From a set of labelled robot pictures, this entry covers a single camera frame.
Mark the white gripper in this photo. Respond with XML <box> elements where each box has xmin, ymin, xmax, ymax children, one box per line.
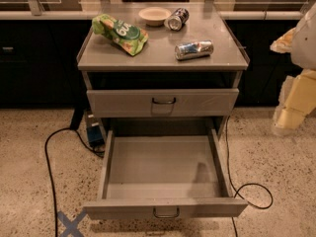
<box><xmin>270</xmin><ymin>4</ymin><xmax>316</xmax><ymax>136</ymax></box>

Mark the silver blue redbull can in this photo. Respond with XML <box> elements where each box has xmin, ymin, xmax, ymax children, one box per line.
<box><xmin>175</xmin><ymin>39</ymin><xmax>214</xmax><ymax>60</ymax></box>

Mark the dark soda can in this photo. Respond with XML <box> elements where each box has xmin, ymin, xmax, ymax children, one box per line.
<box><xmin>164</xmin><ymin>8</ymin><xmax>190</xmax><ymax>31</ymax></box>

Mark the grey drawer cabinet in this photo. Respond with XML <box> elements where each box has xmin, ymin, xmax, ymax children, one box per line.
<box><xmin>78</xmin><ymin>4</ymin><xmax>249</xmax><ymax>132</ymax></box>

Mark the grey upper drawer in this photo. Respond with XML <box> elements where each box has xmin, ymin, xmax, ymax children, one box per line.
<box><xmin>87</xmin><ymin>89</ymin><xmax>239</xmax><ymax>118</ymax></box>

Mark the open grey middle drawer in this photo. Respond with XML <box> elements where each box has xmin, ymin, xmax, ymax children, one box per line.
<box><xmin>84</xmin><ymin>129</ymin><xmax>248</xmax><ymax>219</ymax></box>

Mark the beige bowl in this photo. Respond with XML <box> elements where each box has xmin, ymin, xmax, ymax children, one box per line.
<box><xmin>138</xmin><ymin>7</ymin><xmax>171</xmax><ymax>27</ymax></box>

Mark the green chip bag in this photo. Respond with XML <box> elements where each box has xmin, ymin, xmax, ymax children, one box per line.
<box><xmin>92</xmin><ymin>14</ymin><xmax>149</xmax><ymax>56</ymax></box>

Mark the blue power box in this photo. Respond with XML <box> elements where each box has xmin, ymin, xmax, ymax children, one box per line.
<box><xmin>85</xmin><ymin>111</ymin><xmax>104</xmax><ymax>147</ymax></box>

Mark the dark counter cabinet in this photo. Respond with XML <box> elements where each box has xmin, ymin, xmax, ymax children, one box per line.
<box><xmin>0</xmin><ymin>20</ymin><xmax>301</xmax><ymax>109</ymax></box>

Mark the blue tape cross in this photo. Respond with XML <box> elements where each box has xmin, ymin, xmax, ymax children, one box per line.
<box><xmin>57</xmin><ymin>210</ymin><xmax>86</xmax><ymax>237</ymax></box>

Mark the black cable left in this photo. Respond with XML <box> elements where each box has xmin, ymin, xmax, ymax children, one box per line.
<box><xmin>43</xmin><ymin>126</ymin><xmax>106</xmax><ymax>237</ymax></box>

